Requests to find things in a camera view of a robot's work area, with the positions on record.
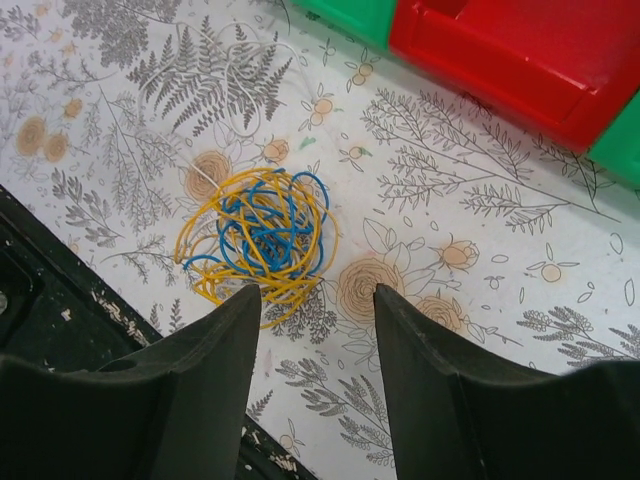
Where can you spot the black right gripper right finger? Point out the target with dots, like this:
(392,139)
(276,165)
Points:
(458,411)

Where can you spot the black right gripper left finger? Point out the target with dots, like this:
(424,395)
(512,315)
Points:
(173,410)

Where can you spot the floral patterned table mat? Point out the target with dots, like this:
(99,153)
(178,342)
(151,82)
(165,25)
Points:
(118,118)

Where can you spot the right green plastic bin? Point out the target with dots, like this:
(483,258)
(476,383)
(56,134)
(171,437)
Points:
(617,149)

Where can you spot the green plastic bin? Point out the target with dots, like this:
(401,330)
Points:
(617,149)
(368,20)

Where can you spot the red plastic bin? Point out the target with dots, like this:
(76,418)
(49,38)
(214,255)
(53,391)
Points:
(565,69)

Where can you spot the left green plastic bin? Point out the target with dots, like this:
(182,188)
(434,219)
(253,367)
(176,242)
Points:
(368,20)

